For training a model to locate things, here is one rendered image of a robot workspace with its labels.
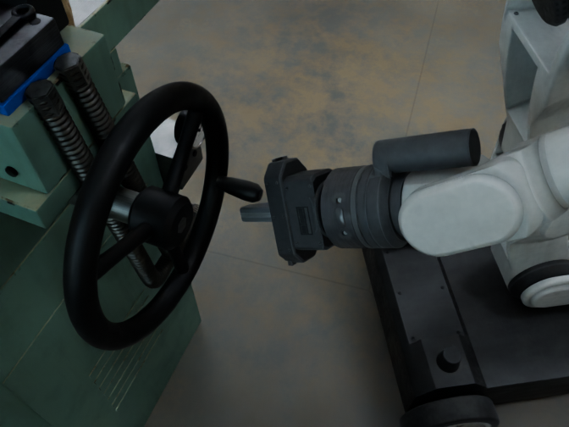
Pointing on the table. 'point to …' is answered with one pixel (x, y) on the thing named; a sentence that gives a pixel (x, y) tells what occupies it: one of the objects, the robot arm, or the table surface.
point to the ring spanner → (16, 19)
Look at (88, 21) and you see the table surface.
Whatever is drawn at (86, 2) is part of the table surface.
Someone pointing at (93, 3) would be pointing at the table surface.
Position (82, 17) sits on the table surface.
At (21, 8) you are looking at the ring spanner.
